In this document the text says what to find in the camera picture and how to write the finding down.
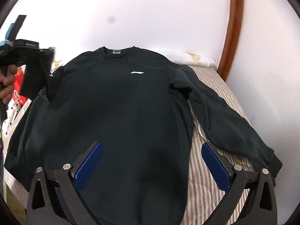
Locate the person's left hand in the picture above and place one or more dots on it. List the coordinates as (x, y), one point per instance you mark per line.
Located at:
(8, 83)

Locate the black sweatshirt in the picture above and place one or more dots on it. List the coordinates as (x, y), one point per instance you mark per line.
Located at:
(142, 108)

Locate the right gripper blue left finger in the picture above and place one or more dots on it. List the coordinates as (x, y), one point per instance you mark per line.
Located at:
(85, 164)

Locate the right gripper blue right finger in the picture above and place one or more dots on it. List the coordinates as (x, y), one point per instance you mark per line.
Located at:
(218, 165)

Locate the brown wooden door frame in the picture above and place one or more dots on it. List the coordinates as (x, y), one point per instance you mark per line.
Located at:
(236, 10)

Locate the white black dotted pillow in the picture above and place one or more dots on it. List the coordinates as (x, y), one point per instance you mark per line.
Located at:
(12, 111)

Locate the striped mattress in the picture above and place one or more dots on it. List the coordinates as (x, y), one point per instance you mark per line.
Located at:
(203, 193)

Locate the red paper bag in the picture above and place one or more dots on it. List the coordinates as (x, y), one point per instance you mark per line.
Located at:
(17, 87)

